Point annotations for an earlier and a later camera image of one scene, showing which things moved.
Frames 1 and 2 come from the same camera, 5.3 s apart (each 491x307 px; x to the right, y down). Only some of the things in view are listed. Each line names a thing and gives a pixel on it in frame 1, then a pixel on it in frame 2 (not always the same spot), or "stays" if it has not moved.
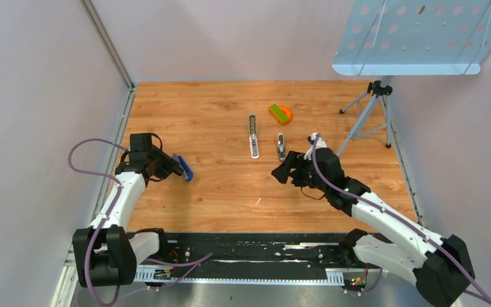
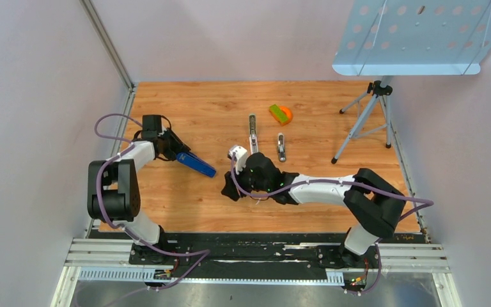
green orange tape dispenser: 282,114 stays
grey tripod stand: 387,88 stays
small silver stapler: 281,146 stays
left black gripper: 169,164 to 178,146
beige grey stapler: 254,137 stays
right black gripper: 293,160 to 229,190
